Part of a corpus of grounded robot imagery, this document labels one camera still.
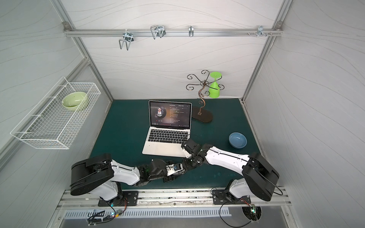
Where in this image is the metal single hook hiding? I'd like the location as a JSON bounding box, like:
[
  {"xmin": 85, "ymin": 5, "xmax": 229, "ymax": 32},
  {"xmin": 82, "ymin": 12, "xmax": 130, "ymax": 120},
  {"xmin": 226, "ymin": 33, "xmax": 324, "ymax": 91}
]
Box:
[{"xmin": 188, "ymin": 26, "xmax": 194, "ymax": 37}]

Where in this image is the white wire basket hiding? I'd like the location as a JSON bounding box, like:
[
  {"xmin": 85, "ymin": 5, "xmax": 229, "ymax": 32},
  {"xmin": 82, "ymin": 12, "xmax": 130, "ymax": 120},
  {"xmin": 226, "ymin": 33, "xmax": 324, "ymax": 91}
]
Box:
[{"xmin": 10, "ymin": 78, "xmax": 101, "ymax": 150}]

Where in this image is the aluminium top rail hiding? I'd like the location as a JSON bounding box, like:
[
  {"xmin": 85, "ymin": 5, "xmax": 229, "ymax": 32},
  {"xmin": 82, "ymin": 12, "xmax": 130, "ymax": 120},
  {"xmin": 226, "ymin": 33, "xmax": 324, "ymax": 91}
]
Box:
[{"xmin": 64, "ymin": 28, "xmax": 284, "ymax": 38}]

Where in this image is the aluminium frame post right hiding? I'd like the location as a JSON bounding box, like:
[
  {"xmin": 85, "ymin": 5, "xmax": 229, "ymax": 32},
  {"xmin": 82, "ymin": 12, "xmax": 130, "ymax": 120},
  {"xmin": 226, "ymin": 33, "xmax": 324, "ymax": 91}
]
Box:
[{"xmin": 241, "ymin": 0, "xmax": 292, "ymax": 103}]

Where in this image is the blue bowl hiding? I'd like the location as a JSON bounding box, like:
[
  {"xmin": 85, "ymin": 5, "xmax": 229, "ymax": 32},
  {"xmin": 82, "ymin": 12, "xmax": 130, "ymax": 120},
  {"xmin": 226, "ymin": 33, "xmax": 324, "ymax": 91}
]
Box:
[{"xmin": 229, "ymin": 132, "xmax": 247, "ymax": 149}]

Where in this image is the green ceramic bowl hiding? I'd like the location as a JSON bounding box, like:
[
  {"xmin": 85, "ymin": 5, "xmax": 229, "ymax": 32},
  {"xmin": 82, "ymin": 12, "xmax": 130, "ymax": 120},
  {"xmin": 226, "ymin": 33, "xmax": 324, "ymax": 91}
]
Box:
[{"xmin": 61, "ymin": 92, "xmax": 89, "ymax": 112}]

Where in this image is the metal double hook middle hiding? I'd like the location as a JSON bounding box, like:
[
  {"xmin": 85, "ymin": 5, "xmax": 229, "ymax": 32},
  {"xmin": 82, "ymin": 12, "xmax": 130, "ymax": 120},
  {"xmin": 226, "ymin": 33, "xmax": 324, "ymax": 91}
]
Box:
[{"xmin": 150, "ymin": 25, "xmax": 166, "ymax": 40}]

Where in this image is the metal hook right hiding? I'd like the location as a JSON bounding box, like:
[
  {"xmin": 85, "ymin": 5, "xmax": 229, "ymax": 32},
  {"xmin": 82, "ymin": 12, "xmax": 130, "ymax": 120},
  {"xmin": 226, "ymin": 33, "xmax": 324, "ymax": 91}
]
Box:
[{"xmin": 247, "ymin": 26, "xmax": 272, "ymax": 37}]

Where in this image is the aluminium frame post left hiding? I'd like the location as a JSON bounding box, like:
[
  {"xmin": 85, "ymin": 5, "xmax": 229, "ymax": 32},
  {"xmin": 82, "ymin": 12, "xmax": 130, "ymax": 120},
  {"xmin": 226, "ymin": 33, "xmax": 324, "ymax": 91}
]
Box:
[{"xmin": 50, "ymin": 0, "xmax": 114, "ymax": 102}]

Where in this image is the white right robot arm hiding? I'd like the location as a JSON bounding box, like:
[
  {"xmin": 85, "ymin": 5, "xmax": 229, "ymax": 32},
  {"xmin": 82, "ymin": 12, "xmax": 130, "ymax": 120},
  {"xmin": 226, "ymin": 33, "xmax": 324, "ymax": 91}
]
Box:
[{"xmin": 181, "ymin": 139, "xmax": 282, "ymax": 202}]

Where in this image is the aluminium frame post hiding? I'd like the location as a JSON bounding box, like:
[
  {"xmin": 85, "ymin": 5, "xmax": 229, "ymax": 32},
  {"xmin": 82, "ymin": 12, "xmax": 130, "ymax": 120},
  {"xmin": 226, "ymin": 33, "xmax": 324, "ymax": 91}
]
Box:
[
  {"xmin": 241, "ymin": 0, "xmax": 292, "ymax": 103},
  {"xmin": 50, "ymin": 0, "xmax": 114, "ymax": 102}
]

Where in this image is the brown copper cup holder stand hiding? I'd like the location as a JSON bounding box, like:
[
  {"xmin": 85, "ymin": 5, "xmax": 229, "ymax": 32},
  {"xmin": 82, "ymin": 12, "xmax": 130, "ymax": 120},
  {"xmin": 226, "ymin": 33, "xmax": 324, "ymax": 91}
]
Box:
[{"xmin": 186, "ymin": 70, "xmax": 225, "ymax": 123}]

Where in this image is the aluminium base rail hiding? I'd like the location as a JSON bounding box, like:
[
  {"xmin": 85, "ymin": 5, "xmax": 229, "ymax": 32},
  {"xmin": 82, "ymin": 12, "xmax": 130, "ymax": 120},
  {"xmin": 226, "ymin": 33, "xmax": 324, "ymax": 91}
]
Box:
[{"xmin": 57, "ymin": 188, "xmax": 292, "ymax": 210}]

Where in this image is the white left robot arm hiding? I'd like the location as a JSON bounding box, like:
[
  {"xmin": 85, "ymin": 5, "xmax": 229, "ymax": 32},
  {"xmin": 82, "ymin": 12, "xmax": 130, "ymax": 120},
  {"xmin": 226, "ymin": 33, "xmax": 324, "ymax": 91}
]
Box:
[{"xmin": 70, "ymin": 154, "xmax": 186, "ymax": 201}]

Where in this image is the green table mat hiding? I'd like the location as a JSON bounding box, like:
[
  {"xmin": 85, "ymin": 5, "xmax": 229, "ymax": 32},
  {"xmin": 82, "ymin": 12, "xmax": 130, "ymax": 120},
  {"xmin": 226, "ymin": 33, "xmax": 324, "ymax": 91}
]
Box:
[{"xmin": 85, "ymin": 98, "xmax": 263, "ymax": 191}]

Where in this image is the silver laptop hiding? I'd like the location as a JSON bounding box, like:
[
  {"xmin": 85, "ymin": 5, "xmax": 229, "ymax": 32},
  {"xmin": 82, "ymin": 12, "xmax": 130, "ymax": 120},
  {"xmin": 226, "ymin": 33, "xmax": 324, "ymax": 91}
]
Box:
[{"xmin": 142, "ymin": 100, "xmax": 192, "ymax": 157}]

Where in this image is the white slotted cable duct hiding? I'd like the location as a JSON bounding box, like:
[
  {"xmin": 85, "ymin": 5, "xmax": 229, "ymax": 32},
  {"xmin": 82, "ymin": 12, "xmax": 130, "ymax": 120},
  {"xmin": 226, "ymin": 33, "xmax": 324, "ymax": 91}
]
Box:
[{"xmin": 63, "ymin": 207, "xmax": 231, "ymax": 220}]

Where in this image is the green plastic goblet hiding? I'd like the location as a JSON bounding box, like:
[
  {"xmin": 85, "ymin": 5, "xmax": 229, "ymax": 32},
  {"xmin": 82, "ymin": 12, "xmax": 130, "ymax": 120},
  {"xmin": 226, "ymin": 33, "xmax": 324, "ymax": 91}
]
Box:
[{"xmin": 209, "ymin": 72, "xmax": 222, "ymax": 98}]

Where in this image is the metal double hook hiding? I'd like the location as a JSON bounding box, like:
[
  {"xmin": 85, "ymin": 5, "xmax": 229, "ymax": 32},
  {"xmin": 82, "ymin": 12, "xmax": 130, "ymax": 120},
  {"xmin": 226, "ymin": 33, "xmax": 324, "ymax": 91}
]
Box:
[
  {"xmin": 119, "ymin": 30, "xmax": 134, "ymax": 50},
  {"xmin": 150, "ymin": 25, "xmax": 166, "ymax": 40}
]

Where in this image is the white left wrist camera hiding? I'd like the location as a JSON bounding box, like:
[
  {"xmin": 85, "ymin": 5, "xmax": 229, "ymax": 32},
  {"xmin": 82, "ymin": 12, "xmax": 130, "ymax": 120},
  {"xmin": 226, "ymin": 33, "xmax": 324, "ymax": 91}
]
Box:
[{"xmin": 166, "ymin": 163, "xmax": 185, "ymax": 176}]

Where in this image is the metal double hook left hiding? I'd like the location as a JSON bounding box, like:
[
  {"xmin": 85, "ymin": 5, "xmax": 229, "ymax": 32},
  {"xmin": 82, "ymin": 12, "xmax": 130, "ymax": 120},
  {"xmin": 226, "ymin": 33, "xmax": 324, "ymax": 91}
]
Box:
[{"xmin": 119, "ymin": 30, "xmax": 134, "ymax": 50}]

